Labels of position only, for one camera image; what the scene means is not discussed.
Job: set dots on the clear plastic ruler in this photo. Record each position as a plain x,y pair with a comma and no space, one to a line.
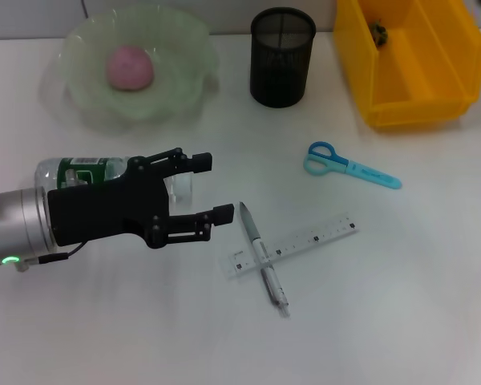
304,240

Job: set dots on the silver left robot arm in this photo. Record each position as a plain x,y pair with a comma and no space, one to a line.
16,228

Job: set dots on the green label water bottle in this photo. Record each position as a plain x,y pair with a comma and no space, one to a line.
88,170

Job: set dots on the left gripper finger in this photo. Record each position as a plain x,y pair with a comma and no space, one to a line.
223,214
202,162

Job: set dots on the dark plastic scrap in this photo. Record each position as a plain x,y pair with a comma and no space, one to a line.
380,33

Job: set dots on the blue scissors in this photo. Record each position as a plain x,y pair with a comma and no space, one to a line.
356,167

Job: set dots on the black mesh pen holder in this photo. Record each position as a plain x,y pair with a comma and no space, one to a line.
282,76

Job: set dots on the grey white pen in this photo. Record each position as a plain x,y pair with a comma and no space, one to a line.
256,244

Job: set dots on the green translucent fruit bowl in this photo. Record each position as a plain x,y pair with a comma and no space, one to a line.
172,80

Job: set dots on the yellow plastic storage bin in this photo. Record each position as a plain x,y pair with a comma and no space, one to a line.
421,80

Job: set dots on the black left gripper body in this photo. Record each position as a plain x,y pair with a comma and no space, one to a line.
104,212

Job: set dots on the pink peach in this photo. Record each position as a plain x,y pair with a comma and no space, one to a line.
129,68

